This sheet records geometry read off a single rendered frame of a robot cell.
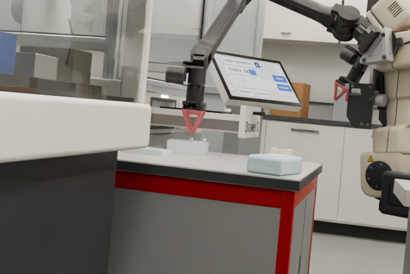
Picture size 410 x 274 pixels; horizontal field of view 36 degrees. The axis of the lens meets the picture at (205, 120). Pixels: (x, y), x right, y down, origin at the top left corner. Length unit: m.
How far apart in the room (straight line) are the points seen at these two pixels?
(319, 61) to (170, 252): 4.36
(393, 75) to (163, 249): 1.12
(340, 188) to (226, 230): 3.59
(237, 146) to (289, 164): 1.64
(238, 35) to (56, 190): 2.75
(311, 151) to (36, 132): 4.18
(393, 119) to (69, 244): 1.37
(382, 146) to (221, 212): 0.90
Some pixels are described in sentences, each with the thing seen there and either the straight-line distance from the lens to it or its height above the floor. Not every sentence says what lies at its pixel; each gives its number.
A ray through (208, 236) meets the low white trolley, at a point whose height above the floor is 0.59.
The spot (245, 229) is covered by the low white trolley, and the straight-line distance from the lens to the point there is 1.56.
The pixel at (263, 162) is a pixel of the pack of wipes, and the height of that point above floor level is 0.79.
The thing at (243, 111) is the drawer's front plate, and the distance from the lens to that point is 2.12.
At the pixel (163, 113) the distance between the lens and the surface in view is 2.21.
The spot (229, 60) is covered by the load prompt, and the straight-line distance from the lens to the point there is 3.20.
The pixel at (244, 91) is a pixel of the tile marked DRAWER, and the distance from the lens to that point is 3.11.
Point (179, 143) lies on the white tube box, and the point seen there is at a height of 0.79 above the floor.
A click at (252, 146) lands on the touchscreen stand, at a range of 3.27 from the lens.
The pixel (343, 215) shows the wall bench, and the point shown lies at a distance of 5.15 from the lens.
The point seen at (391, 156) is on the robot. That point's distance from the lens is 2.30.
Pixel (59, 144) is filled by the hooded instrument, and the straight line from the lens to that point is 1.10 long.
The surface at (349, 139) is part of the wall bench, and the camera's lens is 5.10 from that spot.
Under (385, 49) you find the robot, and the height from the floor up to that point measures 1.15.
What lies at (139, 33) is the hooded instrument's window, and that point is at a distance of 1.43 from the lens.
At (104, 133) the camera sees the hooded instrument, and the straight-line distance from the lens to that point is 1.27.
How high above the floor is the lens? 0.91
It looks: 1 degrees down
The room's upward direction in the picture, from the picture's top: 5 degrees clockwise
